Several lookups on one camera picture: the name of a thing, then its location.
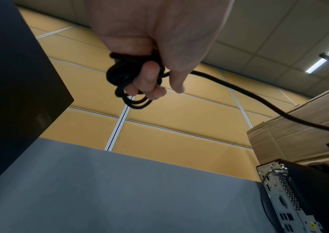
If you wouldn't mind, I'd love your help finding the black desktop computer tower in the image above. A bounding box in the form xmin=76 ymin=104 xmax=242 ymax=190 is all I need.
xmin=256 ymin=159 xmax=329 ymax=233

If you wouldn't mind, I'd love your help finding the brown cardboard box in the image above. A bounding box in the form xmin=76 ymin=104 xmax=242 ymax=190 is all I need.
xmin=246 ymin=79 xmax=329 ymax=176

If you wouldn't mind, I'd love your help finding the black monitor with square stand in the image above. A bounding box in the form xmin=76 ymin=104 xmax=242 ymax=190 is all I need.
xmin=0 ymin=0 xmax=75 ymax=197

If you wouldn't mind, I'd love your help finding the ceiling strip light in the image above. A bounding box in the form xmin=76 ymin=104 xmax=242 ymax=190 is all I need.
xmin=306 ymin=36 xmax=329 ymax=74

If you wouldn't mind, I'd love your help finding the yellow partition panel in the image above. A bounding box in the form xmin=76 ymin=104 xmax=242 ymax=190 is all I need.
xmin=14 ymin=7 xmax=312 ymax=183

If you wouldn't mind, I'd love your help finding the person's left hand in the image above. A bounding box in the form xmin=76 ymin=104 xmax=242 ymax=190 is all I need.
xmin=83 ymin=0 xmax=236 ymax=101

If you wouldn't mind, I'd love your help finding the long black braided cable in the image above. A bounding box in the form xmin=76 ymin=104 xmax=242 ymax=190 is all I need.
xmin=106 ymin=48 xmax=329 ymax=137

